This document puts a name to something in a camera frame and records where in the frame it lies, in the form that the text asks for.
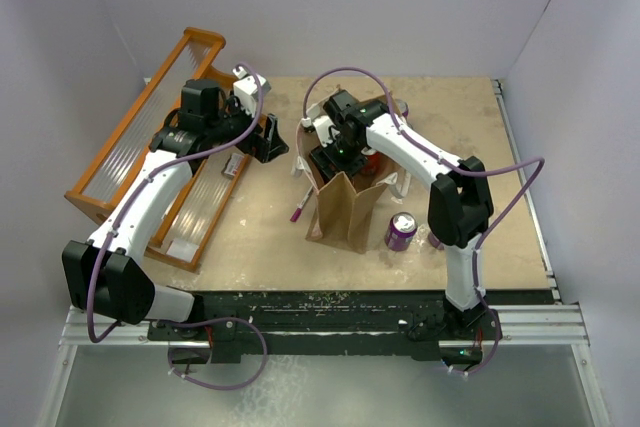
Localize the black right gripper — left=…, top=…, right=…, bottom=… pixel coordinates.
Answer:
left=310, top=132, right=369, bottom=193

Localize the red cola can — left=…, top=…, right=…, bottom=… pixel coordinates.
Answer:
left=360, top=148, right=381, bottom=177

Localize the brown canvas tote bag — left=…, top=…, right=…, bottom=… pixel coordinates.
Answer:
left=292, top=100, right=411, bottom=254

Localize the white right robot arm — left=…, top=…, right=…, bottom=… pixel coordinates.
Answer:
left=301, top=89, right=494, bottom=338

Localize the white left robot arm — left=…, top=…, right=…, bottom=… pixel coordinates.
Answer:
left=62, top=74, right=288, bottom=339

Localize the small purple marker pen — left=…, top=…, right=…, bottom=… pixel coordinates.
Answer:
left=290, top=187, right=314, bottom=223

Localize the purple soda can far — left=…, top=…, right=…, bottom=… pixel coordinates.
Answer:
left=396, top=100, right=409, bottom=118

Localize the purple soda can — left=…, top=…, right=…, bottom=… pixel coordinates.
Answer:
left=396, top=100, right=409, bottom=118
left=427, top=232, right=444, bottom=250
left=384, top=212, right=418, bottom=252

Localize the purple soda can front left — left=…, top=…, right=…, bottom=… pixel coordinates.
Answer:
left=384, top=212, right=418, bottom=252

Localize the purple soda can front right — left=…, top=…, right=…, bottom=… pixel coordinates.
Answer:
left=427, top=232, right=444, bottom=250

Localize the orange wooden framed tray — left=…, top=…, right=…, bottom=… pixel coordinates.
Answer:
left=64, top=27, right=249, bottom=272

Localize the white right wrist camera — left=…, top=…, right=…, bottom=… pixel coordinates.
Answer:
left=301, top=115, right=334, bottom=145

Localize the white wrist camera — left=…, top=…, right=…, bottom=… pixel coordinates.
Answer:
left=301, top=115, right=334, bottom=145
left=232, top=71, right=259, bottom=117

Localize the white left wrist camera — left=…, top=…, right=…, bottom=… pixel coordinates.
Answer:
left=232, top=71, right=259, bottom=117

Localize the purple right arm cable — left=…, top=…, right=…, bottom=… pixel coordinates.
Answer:
left=302, top=66, right=546, bottom=378

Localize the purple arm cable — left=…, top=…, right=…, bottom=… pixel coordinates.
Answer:
left=85, top=62, right=270, bottom=391
left=302, top=66, right=546, bottom=378

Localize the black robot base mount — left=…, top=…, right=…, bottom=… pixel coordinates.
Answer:
left=87, top=289, right=556, bottom=366

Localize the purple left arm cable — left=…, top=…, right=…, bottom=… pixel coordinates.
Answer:
left=85, top=62, right=270, bottom=391

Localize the aluminium front rail frame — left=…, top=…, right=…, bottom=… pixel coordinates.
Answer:
left=34, top=301, right=614, bottom=427

